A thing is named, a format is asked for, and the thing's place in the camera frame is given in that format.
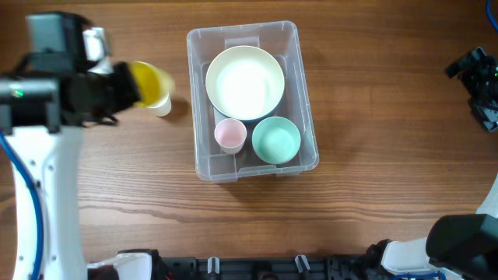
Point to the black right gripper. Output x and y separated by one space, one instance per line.
487 113

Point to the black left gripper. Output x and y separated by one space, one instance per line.
126 91

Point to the yellow cup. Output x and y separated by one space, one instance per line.
154 84

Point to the cream white cup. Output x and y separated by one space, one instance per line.
160 104

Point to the pink cup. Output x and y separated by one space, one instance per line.
230 134

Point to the cream large bowl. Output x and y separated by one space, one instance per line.
245 82

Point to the mint green bowl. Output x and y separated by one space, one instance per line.
276 140

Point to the dark blue large bowl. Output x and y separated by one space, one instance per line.
268 116

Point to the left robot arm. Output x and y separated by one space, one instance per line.
46 101

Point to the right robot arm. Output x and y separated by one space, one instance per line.
457 246

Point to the clear plastic storage box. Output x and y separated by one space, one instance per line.
281 40

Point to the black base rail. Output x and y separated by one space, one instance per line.
347 267

